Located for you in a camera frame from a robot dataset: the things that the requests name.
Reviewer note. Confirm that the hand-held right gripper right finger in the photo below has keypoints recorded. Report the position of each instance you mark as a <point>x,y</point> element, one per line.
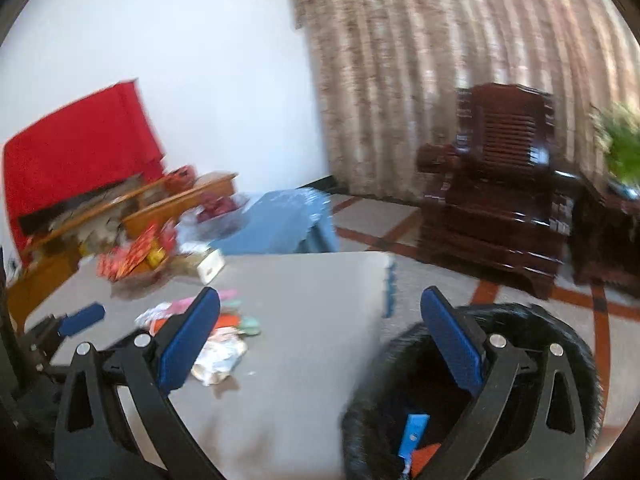
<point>452,345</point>

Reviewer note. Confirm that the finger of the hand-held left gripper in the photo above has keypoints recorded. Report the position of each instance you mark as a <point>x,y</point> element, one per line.
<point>82,319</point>

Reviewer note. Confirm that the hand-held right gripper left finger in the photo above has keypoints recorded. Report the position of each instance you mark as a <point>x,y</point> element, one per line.
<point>190,340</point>

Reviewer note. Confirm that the pink packet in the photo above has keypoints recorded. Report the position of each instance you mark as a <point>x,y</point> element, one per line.
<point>182,304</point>

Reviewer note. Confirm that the orange packet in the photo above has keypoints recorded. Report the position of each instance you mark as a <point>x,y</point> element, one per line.
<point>227,321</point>

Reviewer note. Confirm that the white plastic wrapper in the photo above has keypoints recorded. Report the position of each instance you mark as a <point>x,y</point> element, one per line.
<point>152,316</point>

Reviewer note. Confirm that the bin with black bag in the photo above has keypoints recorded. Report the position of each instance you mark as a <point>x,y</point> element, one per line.
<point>540,320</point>

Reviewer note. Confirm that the blue packet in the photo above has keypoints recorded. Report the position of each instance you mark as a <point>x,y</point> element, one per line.
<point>414,432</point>

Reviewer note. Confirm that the orange wrapper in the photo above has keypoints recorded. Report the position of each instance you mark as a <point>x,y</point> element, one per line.
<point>425,457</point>

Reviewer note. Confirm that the wooden television cabinet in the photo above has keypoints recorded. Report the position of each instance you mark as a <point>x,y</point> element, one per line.
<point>45,270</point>

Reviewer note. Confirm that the tissue box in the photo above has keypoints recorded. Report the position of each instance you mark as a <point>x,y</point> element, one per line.
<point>210,266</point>

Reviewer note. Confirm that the glass dish of red packets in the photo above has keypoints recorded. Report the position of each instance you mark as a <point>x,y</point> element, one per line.
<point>132,257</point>

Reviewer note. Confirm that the beige table cover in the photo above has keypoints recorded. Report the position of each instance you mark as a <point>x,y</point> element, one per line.
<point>300,320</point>

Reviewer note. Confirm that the glass fruit bowl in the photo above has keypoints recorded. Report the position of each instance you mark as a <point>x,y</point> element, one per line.
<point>220,222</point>

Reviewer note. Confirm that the dark wooden armchair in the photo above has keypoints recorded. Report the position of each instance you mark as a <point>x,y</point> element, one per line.
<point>505,200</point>

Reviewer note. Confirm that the red cloth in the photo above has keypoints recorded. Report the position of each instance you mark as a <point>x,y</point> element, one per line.
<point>75,160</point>

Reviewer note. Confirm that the red woven basket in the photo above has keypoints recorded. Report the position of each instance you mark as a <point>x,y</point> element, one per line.
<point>177,176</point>

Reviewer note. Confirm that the dark wooden side table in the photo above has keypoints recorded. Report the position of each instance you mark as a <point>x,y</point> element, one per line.
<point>610,240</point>

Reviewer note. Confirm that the potted green plant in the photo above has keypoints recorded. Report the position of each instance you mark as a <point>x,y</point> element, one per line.
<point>622,140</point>

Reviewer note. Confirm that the floral curtain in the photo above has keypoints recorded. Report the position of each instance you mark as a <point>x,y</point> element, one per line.
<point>425,50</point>

